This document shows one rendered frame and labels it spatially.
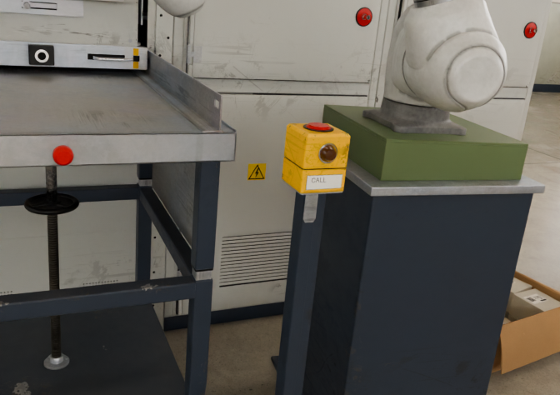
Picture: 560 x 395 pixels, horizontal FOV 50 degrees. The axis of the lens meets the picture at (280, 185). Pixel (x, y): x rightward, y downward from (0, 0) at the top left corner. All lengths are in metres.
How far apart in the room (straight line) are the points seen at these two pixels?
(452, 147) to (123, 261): 1.07
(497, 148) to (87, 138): 0.85
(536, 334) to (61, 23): 1.71
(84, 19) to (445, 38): 0.95
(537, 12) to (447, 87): 1.34
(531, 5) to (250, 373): 1.59
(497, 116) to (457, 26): 1.28
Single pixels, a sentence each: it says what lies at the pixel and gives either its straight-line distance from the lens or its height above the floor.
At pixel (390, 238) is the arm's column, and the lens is 1.29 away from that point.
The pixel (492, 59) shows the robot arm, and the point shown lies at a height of 1.03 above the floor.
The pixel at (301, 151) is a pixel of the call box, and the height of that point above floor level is 0.87.
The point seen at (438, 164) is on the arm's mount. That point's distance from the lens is 1.31.
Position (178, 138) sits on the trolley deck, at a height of 0.84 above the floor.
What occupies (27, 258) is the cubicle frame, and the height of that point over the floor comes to 0.31.
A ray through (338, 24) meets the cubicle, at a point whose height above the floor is 1.02.
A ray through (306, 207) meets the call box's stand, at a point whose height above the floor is 0.77.
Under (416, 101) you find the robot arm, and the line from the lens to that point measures 1.34.
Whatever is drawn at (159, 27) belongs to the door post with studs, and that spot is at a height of 0.98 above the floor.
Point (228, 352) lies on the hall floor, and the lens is 1.98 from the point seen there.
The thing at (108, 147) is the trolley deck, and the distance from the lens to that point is 1.08.
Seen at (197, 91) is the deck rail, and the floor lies 0.89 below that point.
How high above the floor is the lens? 1.11
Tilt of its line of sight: 18 degrees down
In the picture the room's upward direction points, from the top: 5 degrees clockwise
